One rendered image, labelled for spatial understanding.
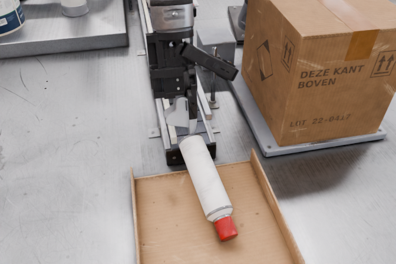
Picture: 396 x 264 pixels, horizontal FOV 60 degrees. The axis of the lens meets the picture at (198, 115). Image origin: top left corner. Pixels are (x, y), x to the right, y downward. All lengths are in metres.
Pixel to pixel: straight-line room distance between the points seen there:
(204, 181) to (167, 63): 0.22
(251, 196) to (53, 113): 0.54
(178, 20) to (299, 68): 0.24
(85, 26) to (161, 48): 0.65
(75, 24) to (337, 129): 0.89
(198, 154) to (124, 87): 0.41
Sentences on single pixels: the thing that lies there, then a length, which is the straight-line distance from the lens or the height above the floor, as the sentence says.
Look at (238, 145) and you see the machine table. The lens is 0.80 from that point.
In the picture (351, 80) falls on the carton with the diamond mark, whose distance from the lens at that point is 0.74.
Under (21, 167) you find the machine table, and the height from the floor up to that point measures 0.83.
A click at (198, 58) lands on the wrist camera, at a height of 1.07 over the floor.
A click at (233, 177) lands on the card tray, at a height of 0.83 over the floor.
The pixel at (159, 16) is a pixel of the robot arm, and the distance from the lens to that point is 0.61.
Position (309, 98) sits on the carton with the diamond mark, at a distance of 0.72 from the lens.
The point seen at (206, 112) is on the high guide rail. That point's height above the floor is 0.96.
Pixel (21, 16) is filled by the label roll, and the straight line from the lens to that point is 1.32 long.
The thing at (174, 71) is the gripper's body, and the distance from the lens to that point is 0.61.
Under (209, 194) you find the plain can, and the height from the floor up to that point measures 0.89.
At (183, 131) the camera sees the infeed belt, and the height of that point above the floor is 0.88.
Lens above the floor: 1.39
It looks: 40 degrees down
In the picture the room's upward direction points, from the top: straight up
